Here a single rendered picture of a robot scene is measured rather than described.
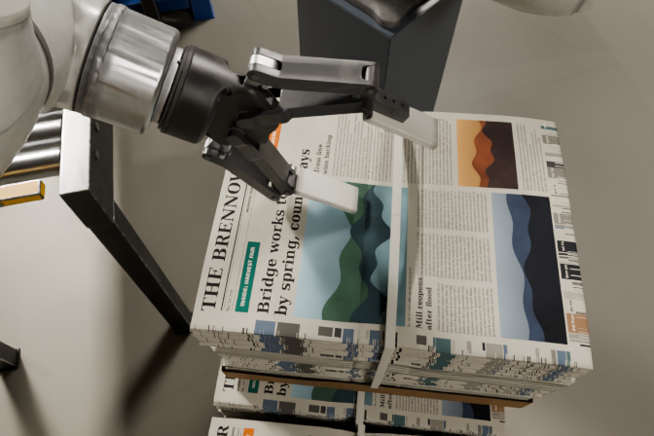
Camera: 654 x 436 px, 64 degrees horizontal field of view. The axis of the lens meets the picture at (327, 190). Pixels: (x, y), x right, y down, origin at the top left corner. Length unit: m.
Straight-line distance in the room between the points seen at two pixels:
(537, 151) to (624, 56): 1.90
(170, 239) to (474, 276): 1.36
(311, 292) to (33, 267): 1.48
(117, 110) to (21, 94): 0.13
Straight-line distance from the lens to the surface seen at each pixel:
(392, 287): 0.51
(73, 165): 1.00
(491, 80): 2.22
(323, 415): 0.73
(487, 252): 0.55
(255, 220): 0.55
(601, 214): 1.99
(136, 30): 0.42
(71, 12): 0.41
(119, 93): 0.41
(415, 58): 0.93
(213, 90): 0.42
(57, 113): 1.11
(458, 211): 0.57
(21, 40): 0.30
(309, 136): 0.60
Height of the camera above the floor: 1.54
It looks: 59 degrees down
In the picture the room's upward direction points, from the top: straight up
